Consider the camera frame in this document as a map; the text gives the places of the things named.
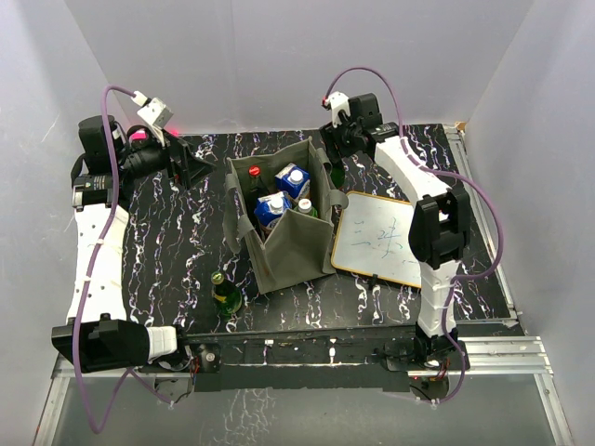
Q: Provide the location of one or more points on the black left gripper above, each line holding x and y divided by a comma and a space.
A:
191, 167

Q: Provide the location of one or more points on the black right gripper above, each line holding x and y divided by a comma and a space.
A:
331, 137

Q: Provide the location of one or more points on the dark cola bottle red label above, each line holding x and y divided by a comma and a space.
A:
257, 188

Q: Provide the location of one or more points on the Fontana pineapple juice carton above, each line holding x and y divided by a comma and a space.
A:
294, 181

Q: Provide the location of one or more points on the blue red juice carton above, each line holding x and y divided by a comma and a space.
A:
270, 209

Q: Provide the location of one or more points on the grey-green canvas bag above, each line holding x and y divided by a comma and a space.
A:
299, 247

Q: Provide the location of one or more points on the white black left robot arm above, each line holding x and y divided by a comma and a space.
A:
97, 335

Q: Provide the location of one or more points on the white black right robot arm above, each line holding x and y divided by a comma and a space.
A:
440, 227

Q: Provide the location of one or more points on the green glass bottle gold cap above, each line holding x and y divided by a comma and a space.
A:
337, 174

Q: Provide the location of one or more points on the pink tape strip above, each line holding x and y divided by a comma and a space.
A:
153, 133

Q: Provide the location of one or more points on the yellow-framed whiteboard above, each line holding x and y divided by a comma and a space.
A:
372, 239

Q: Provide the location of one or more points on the green glass bottle front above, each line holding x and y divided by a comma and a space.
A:
227, 296

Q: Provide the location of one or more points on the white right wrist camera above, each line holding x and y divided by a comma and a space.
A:
338, 104

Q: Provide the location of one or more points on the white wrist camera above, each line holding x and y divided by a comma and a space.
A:
154, 113
338, 104

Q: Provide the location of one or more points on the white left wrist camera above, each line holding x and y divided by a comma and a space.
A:
154, 113

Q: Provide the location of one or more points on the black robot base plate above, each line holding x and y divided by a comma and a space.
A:
384, 357

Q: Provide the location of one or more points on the aluminium frame rail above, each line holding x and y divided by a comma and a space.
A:
172, 245

